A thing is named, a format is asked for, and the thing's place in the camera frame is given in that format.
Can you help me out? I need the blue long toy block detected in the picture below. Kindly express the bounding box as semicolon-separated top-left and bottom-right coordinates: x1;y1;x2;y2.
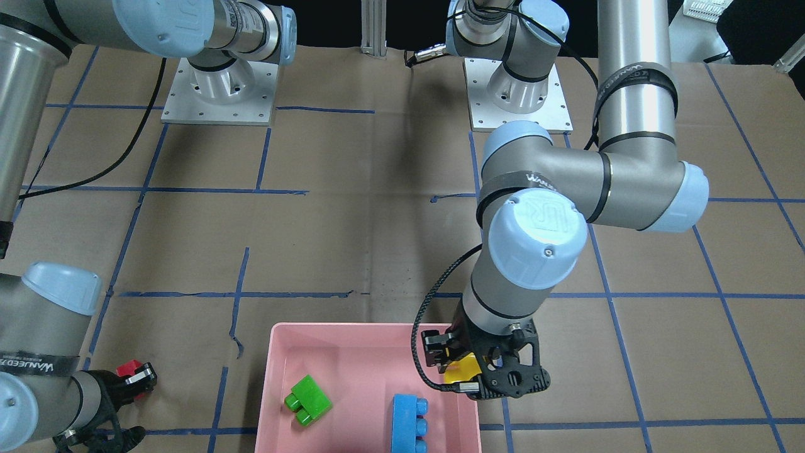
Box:
390;394;429;452

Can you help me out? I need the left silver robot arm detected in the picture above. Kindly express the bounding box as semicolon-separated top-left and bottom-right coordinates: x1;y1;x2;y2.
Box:
411;1;709;400

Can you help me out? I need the pink plastic box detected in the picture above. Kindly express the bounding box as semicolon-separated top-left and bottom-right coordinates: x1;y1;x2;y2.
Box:
254;322;481;452

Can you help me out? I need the back aluminium frame post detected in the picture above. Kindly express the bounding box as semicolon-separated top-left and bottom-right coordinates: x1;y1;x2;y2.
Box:
360;0;387;60

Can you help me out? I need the green toy block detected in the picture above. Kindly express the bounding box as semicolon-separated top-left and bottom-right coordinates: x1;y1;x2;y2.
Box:
284;374;333;427

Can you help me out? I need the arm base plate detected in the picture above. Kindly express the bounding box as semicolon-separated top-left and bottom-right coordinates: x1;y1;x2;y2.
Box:
464;58;574;134
162;59;281;126

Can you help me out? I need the brown paper table cover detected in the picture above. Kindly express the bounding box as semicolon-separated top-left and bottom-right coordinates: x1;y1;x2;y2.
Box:
2;48;803;452

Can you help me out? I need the red small toy block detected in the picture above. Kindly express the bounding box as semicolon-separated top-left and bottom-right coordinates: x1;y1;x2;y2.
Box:
116;359;143;379

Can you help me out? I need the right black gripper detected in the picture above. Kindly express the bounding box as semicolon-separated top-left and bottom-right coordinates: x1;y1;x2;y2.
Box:
53;363;158;452

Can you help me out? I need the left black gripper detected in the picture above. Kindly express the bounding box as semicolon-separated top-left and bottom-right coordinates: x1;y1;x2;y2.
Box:
420;318;551;400

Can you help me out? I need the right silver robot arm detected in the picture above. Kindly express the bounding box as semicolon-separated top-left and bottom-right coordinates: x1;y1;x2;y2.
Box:
2;1;297;452

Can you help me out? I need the yellow toy block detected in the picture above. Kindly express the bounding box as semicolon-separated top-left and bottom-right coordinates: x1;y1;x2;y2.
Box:
443;353;481;384

